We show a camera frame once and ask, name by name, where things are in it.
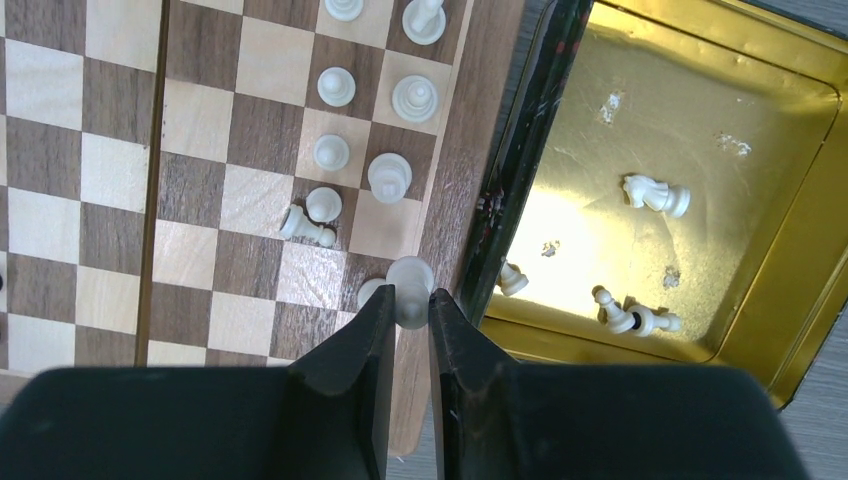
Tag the wooden chess board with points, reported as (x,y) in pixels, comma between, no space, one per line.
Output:
(150,149)

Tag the white chess pawn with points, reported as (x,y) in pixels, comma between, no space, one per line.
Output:
(324,205)
(297,224)
(344,10)
(331,152)
(367,289)
(336,86)

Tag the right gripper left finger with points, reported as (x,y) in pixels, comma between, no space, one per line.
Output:
(324,416)

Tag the white chess piece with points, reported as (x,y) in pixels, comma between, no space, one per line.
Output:
(415,99)
(424,21)

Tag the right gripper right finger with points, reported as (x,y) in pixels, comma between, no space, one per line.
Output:
(498,418)

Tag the white piece under king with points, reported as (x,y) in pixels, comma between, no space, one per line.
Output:
(618,320)

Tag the gold tin tray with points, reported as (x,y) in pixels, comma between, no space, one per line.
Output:
(743,104)

